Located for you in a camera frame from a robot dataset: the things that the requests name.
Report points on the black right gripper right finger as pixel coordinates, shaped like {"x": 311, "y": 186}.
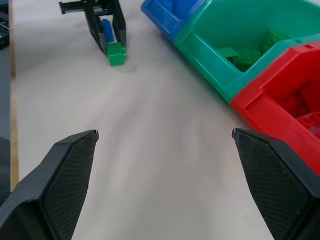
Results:
{"x": 277, "y": 185}

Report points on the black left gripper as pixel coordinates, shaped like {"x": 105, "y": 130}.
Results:
{"x": 90, "y": 5}

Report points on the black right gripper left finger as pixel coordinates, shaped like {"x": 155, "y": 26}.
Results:
{"x": 37, "y": 190}

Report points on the green toy building block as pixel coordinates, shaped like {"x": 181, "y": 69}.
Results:
{"x": 116, "y": 54}
{"x": 272, "y": 41}

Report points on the blue toy building block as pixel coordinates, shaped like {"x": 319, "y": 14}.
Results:
{"x": 107, "y": 30}

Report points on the blue plastic bin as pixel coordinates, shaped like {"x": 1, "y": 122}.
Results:
{"x": 163, "y": 17}

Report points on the red plastic bin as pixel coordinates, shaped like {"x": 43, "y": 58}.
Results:
{"x": 270, "y": 117}

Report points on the rounded red toy block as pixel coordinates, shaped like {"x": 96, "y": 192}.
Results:
{"x": 310, "y": 123}

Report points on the square red toy block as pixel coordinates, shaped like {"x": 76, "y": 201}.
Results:
{"x": 298, "y": 102}

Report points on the green plastic bin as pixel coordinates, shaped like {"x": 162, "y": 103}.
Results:
{"x": 207, "y": 52}

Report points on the dark equipment beside table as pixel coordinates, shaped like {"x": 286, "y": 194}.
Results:
{"x": 3, "y": 27}

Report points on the flat green toy block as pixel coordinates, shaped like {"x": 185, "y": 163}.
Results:
{"x": 226, "y": 53}

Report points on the studded green toy block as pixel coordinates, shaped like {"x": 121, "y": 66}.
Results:
{"x": 246, "y": 60}

